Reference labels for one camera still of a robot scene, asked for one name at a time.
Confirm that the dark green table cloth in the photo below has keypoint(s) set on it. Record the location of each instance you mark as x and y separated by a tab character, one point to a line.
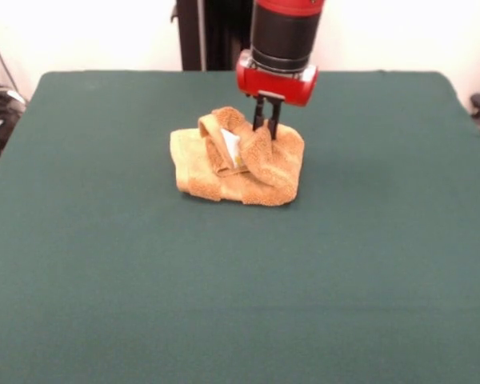
240	280

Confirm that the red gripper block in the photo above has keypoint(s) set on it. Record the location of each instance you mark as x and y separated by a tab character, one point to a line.
276	86

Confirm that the tan terry towel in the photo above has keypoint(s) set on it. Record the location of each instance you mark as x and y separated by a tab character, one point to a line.
208	160

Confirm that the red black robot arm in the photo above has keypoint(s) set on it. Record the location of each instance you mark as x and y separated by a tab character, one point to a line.
284	32

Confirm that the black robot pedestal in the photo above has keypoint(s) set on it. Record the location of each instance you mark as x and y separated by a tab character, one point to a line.
216	36

